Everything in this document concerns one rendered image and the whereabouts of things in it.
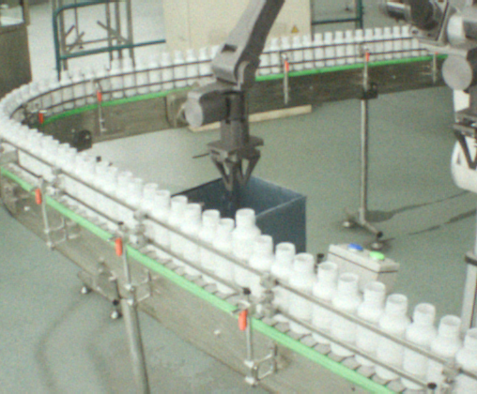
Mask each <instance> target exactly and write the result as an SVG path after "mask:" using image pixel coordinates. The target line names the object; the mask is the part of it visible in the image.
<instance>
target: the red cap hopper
mask: <svg viewBox="0 0 477 394"><path fill-rule="evenodd" d="M50 3H51V5H50V8H51V13H52V14H51V18H52V28H53V15H54V12H55V5H57V8H60V7H61V6H63V0H57V3H55V0H50ZM125 11H126V26H127V34H128V35H127V39H126V38H125V37H122V36H121V30H120V28H121V23H120V17H119V12H120V9H119V2H114V14H115V30H114V29H113V28H111V34H112V35H113V36H112V40H115V43H116V45H112V48H113V47H119V46H121V45H127V44H134V40H133V33H132V26H133V24H132V16H131V0H128V1H125ZM58 20H59V22H58V25H59V31H60V32H59V36H60V41H59V42H60V44H59V47H60V52H61V56H65V55H67V54H74V53H86V52H90V51H93V50H99V49H106V48H108V46H103V47H98V48H96V49H90V50H83V51H76V52H71V51H72V50H73V48H74V47H75V46H81V45H87V44H89V43H95V42H102V41H107V37H106V38H99V39H92V40H85V41H80V40H81V39H82V38H83V36H84V34H85V32H84V31H83V32H82V33H81V34H80V35H79V36H78V37H77V38H76V39H75V40H74V42H73V43H71V44H66V43H67V41H66V38H67V37H68V36H69V34H70V33H71V31H72V30H73V28H74V27H75V25H74V24H73V25H72V26H71V27H70V29H69V30H68V32H67V33H66V34H65V32H66V29H65V24H64V21H65V18H64V12H63V11H62V12H60V13H59V14H58ZM97 25H100V26H101V27H102V28H103V29H105V30H106V31H107V28H106V26H105V25H104V23H101V22H100V21H97ZM53 40H54V29H53ZM122 42H124V44H122ZM68 47H69V49H68V50H67V48H68ZM121 57H126V55H124V54H123V53H122V50H119V51H117V56H115V58H121ZM128 58H129V59H131V60H132V65H133V66H134V67H136V65H137V63H135V56H134V49H129V56H128ZM54 61H55V68H54V69H56V66H57V64H56V60H55V48H54ZM62 64H63V65H62V69H63V71H68V70H69V63H68V59H67V60H62Z"/></svg>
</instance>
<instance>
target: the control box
mask: <svg viewBox="0 0 477 394"><path fill-rule="evenodd" d="M348 245H349V244H345V245H335V244H334V245H330V249H329V254H328V257H327V261H326V263H327V262H335V263H336V264H337V268H338V281H339V277H340V276H341V275H343V274H346V273H350V274H356V275H358V277H359V286H360V288H359V290H358V291H360V292H362V294H364V290H365V286H366V285H367V284H368V283H371V282H375V281H378V282H381V283H383V285H384V286H385V288H384V289H385V295H386V294H391V293H392V288H393V286H394V282H395V279H396V275H397V270H398V268H399V264H398V263H397V262H395V261H393V260H391V259H389V258H384V257H383V259H378V258H374V257H372V256H370V252H371V251H370V250H366V249H364V248H362V249H361V250H357V249H355V250H354V249H352V248H350V247H349V246H348Z"/></svg>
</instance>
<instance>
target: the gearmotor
mask: <svg viewBox="0 0 477 394"><path fill-rule="evenodd" d="M207 83H214V78H207V79H204V80H200V81H194V83H192V85H191V89H185V90H180V91H174V92H170V93H169V94H166V96H167V107H168V117H169V118H168V124H169V125H170V128H171V129H178V128H184V127H188V126H190V125H191V124H190V123H189V122H188V120H187V118H186V116H185V110H184V109H185V103H186V101H187V100H188V93H189V92H190V91H192V90H194V89H197V88H200V87H203V86H206V84H207ZM208 154H210V152H207V153H205V154H201V155H197V156H193V158H198V157H202V156H205V155H208Z"/></svg>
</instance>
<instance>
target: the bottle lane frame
mask: <svg viewBox="0 0 477 394"><path fill-rule="evenodd" d="M3 176H4V178H6V179H7V182H8V183H9V184H10V185H11V186H12V187H13V190H14V195H15V197H17V198H18V199H19V200H18V201H15V204H16V209H17V215H16V214H15V213H13V212H12V211H10V213H11V214H12V218H14V219H15V220H16V221H18V222H19V223H20V224H21V225H23V226H24V227H26V229H28V230H29V231H31V232H32V233H33V234H34V235H36V236H38V237H39V238H41V239H42V240H44V241H45V242H46V243H47V241H48V239H47V235H46V234H44V229H45V222H44V218H43V213H42V203H41V204H40V205H38V203H37V194H36V193H35V192H34V191H33V192H31V193H29V192H28V190H29V189H32V188H33V187H32V186H31V184H27V183H26V182H25V181H23V180H21V178H20V177H18V176H16V175H14V174H12V173H11V172H9V171H7V170H3ZM45 195H46V194H45ZM46 201H47V206H48V211H49V219H50V226H51V228H52V229H54V228H57V227H59V226H60V227H61V226H62V221H61V216H63V217H64V222H65V227H62V228H61V229H59V230H57V231H54V243H56V242H59V241H61V240H63V239H64V238H65V237H64V234H63V229H65V230H66V232H67V238H68V239H67V240H66V241H65V242H63V243H60V244H57V247H56V250H57V251H59V252H60V253H61V254H62V255H63V256H65V257H66V258H68V259H69V260H70V261H71V262H73V263H74V264H76V265H77V266H79V267H80V268H81V269H82V270H83V271H85V272H86V273H87V274H89V275H90V276H92V277H94V278H95V279H97V280H99V277H98V270H97V264H98V262H100V263H102V264H104V265H106V266H108V267H109V268H111V269H112V270H113V272H114V274H115V277H116V285H117V288H118V292H119V295H120V296H121V297H122V298H124V299H125V300H127V299H128V292H127V291H126V290H125V289H124V286H125V284H126V277H125V270H124V264H123V261H122V255H120V256H118V255H117V252H116V246H115V242H113V243H110V244H108V243H106V239H108V238H110V237H113V236H114V235H110V234H108V233H107V231H103V230H102V229H101V228H100V227H98V226H96V225H95V224H93V222H90V221H89V220H87V219H84V218H83V217H81V216H80V214H77V213H75V212H73V210H70V209H69V208H67V207H64V206H63V205H62V204H60V203H58V202H56V201H55V200H54V199H52V198H51V196H50V197H49V196H48V195H46ZM127 246H128V254H129V261H130V269H131V282H132V283H133V284H137V283H139V282H144V281H145V280H146V276H145V274H144V268H145V269H147V270H149V277H150V281H148V282H147V283H146V284H142V285H140V286H138V287H137V290H136V292H135V295H136V298H137V299H140V298H143V297H145V296H147V295H148V293H147V288H146V285H147V284H148V285H149V286H150V287H151V292H152V294H153V296H150V297H149V298H148V299H146V300H144V301H142V300H141V301H139V304H140V305H139V307H138V309H139V310H141V311H142V312H143V313H144V314H146V315H147V316H149V317H150V318H152V319H153V320H155V321H158V322H159V323H161V324H162V325H164V326H166V327H167V328H169V329H170V330H171V331H172V332H173V333H175V334H176V335H178V336H179V337H180V338H181V339H183V340H184V341H188V342H189V343H191V344H192V345H194V346H195V347H197V348H198V349H200V350H201V351H202V352H203V353H204V354H207V355H209V356H211V357H212V358H214V359H215V360H217V361H218V362H220V363H221V364H224V365H225V366H226V367H227V368H228V369H230V370H231V371H233V372H236V373H237V374H239V375H240V376H242V377H243V378H245V379H246V377H247V376H248V369H247V368H246V367H245V366H244V363H245V361H246V359H247V353H246V336H245V329H244V330H240V328H239V316H238V315H236V316H234V317H230V316H229V312H230V311H232V310H234V309H236V308H237V307H238V306H236V307H234V306H232V305H230V304H229V303H227V302H226V299H225V300H222V299H220V298H218V297H217V296H215V295H214V294H215V293H213V294H212V293H211V292H209V291H207V290H205V287H206V286H205V287H200V286H198V285H197V284H195V283H194V280H193V281H190V280H187V279H186V278H184V276H180V275H179V274H177V273H174V270H172V271H171V270H169V269H167V268H166V267H165V266H164V265H161V264H159V263H157V262H156V260H152V259H150V258H148V257H147V256H146V254H145V255H144V254H143V253H141V252H139V251H138V250H139V249H138V250H136V249H134V248H132V247H131V245H127ZM261 319H263V318H261ZM261 319H259V320H257V319H256V318H254V317H253V323H254V339H253V341H254V359H255V360H256V361H259V360H260V359H262V358H264V357H265V356H267V355H270V353H269V342H272V343H273V344H274V343H275V344H276V351H275V356H272V357H271V358H272V360H274V361H275V362H276V372H272V373H271V374H270V375H269V376H268V377H266V378H265V379H261V383H260V386H259V387H261V388H262V389H263V390H264V391H265V392H268V393H269V394H402V393H403V392H404V391H405V390H404V391H402V392H400V393H396V392H395V391H392V390H391V389H389V388H386V386H387V384H388V383H387V384H385V385H383V386H382V385H381V384H379V383H378V382H375V381H373V380H372V377H373V376H374V375H372V376H370V377H366V376H364V375H361V374H360V373H358V372H357V369H358V368H357V369H355V370H351V369H350V368H349V367H346V366H344V365H343V364H342V362H343V361H345V360H343V361H341V362H336V361H335V360H333V359H332V358H328V354H329V353H328V354H325V355H323V354H321V353H319V352H317V351H315V346H312V347H309V346H306V345H304V344H302V343H301V342H300V340H301V339H298V340H294V339H292V338H290V337H289V336H287V335H286V333H287V332H288V331H286V332H285V333H283V332H282V331H281V332H280V331H279V330H277V329H275V328H274V326H275V325H274V326H269V325H267V324H266V323H264V322H261Z"/></svg>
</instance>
